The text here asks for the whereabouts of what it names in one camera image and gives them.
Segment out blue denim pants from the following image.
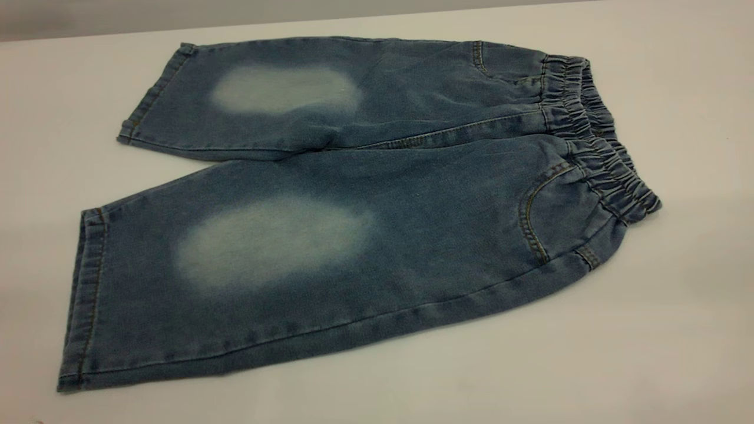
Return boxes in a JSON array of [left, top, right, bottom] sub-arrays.
[[57, 35, 663, 393]]

